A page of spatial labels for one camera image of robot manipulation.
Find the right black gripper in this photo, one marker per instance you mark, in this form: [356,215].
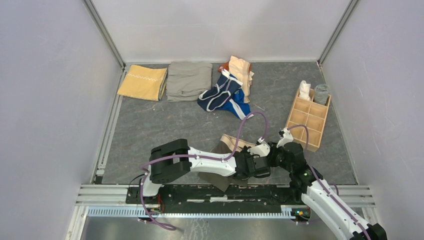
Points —
[273,149]

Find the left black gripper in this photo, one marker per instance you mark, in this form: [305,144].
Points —
[244,151]

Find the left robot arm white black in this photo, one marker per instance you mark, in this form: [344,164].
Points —
[175,159]

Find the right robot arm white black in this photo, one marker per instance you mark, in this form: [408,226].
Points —
[309,186]

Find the navy blue white-trimmed underwear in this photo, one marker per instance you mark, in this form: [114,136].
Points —
[227,94]

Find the peach orange underwear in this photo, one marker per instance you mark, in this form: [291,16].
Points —
[242,70]

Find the wooden compartment organizer box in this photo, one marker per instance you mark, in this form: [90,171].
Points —
[311,114]

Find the rolled white cloth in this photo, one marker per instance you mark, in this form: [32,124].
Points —
[304,90]

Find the rolled grey striped cloth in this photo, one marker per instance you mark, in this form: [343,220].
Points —
[321,94]

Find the folded grey cloth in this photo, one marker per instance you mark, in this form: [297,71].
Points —
[187,80]

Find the folded yellow cloth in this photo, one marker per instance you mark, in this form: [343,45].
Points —
[144,83]

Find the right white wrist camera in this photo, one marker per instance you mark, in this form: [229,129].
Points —
[285,137]

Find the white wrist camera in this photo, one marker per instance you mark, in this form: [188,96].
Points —
[261,150]
[285,137]

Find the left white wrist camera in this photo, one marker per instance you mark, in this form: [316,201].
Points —
[261,150]

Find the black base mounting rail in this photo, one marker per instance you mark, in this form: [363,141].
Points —
[208,199]

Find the aluminium frame rail front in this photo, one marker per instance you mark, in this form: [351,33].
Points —
[109,200]

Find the right corner aluminium post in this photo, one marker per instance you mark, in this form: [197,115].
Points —
[352,4]

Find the corner aluminium post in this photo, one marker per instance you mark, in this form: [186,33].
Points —
[352,4]
[93,12]

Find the left corner aluminium post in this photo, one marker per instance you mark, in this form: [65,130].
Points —
[93,12]

